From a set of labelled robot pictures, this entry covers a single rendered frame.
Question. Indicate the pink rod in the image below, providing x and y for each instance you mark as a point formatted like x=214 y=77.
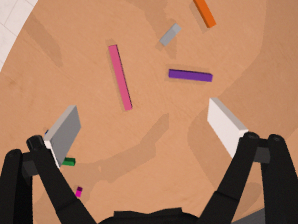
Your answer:
x=115 y=57

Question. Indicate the purple rod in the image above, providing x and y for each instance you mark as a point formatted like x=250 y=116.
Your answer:
x=190 y=75

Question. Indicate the orange rod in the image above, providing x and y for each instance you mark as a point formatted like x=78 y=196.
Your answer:
x=205 y=13

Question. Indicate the small magenta block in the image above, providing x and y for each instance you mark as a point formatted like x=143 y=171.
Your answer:
x=78 y=192

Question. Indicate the green rod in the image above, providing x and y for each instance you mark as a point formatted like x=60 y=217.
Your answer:
x=69 y=161

